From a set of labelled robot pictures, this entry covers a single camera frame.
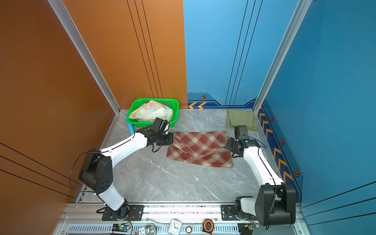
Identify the green plastic basket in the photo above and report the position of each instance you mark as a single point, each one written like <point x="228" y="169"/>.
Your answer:
<point x="171" y="103"/>

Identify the cream yellow cloth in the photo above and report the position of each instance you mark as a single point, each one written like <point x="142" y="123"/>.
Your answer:
<point x="150" y="111"/>

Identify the right small circuit board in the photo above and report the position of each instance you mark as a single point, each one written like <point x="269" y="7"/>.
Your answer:
<point x="252" y="226"/>

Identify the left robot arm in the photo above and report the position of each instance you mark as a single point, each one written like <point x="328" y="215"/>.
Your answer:
<point x="97" y="169"/>

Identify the small tape roll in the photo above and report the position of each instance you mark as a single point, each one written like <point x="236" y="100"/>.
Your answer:
<point x="189" y="229"/>

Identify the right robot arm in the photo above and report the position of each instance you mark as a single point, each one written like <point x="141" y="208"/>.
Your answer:
<point x="275" y="203"/>

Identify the olive green skirt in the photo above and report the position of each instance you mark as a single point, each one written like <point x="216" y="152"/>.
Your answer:
<point x="238" y="117"/>

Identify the orange black tape measure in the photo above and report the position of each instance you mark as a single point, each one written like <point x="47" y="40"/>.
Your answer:
<point x="208" y="226"/>

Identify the red plaid skirt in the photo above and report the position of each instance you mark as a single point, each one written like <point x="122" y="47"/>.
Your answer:
<point x="201" y="148"/>

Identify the light blue tube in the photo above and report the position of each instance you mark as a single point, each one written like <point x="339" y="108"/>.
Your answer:
<point x="130" y="126"/>

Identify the white power plug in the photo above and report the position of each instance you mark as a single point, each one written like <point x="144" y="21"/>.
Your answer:
<point x="143" y="231"/>

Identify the green circuit board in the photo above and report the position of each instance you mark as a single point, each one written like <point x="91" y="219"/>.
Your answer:
<point x="121" y="229"/>

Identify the white square clock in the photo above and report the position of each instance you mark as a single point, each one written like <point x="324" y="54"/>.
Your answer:
<point x="175" y="227"/>

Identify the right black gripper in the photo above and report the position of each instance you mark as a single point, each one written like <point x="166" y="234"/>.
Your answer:
<point x="228" y="145"/>

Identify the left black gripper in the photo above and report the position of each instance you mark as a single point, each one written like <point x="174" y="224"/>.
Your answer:
<point x="170" y="139"/>

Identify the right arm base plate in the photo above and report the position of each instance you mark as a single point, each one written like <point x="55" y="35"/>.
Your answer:
<point x="228" y="213"/>

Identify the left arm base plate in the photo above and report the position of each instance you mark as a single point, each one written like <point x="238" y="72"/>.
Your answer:
<point x="125" y="213"/>

